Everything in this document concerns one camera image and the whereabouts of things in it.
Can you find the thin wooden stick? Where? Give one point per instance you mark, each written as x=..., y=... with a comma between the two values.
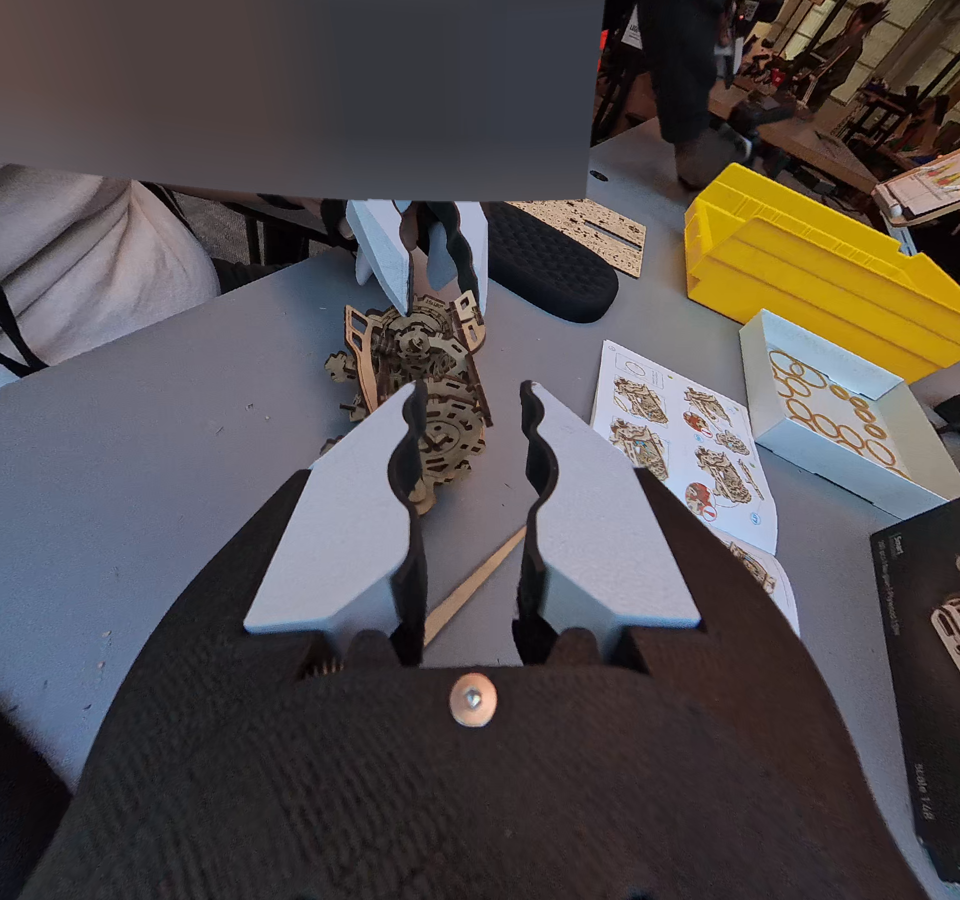
x=472, y=585

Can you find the small white cardboard box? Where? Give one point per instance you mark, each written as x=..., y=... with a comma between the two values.
x=825, y=457

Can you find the wooden workbench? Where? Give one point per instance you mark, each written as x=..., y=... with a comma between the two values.
x=810, y=142

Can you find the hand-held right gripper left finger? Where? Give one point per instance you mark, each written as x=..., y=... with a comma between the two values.
x=337, y=540

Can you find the plywood parts sheet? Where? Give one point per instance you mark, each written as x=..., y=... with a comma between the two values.
x=615, y=239

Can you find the tilted board with paper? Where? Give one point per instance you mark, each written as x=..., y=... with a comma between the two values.
x=922, y=191

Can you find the person's left hand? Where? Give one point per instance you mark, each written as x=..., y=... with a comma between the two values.
x=442, y=270

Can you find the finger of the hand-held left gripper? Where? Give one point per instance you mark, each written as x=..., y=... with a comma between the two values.
x=382, y=239
x=478, y=239

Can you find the wooden submarine model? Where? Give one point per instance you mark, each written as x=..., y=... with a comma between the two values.
x=420, y=345

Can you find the person's light grey shirt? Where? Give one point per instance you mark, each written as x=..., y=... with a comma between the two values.
x=90, y=262

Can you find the open instruction booklet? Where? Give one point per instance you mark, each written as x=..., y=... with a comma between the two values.
x=675, y=420

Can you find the black textured pad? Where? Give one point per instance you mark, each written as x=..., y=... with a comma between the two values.
x=555, y=270

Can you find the black model kit box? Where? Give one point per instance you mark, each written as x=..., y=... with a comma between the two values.
x=915, y=690

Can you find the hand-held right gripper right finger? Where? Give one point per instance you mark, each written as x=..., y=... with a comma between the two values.
x=607, y=540

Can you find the yellow plastic bin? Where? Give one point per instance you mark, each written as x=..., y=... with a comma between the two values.
x=787, y=254

